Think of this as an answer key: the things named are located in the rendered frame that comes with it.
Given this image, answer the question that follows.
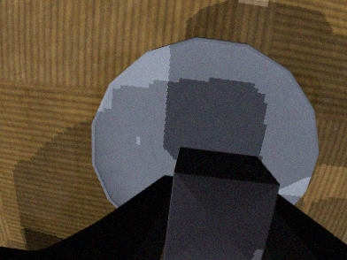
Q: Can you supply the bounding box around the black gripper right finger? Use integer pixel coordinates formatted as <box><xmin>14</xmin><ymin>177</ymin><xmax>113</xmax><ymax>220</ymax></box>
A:
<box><xmin>262</xmin><ymin>195</ymin><xmax>347</xmax><ymax>260</ymax></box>

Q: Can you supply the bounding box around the grey round dish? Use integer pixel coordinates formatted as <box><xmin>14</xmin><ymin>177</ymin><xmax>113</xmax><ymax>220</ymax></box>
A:
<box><xmin>91</xmin><ymin>37</ymin><xmax>320</xmax><ymax>209</ymax></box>

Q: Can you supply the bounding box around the dark grey cube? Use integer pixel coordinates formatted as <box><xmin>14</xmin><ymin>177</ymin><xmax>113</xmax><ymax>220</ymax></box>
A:
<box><xmin>163</xmin><ymin>148</ymin><xmax>280</xmax><ymax>260</ymax></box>

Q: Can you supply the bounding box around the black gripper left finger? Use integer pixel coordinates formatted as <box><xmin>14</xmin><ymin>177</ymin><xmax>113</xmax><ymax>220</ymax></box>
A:
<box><xmin>0</xmin><ymin>175</ymin><xmax>174</xmax><ymax>260</ymax></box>

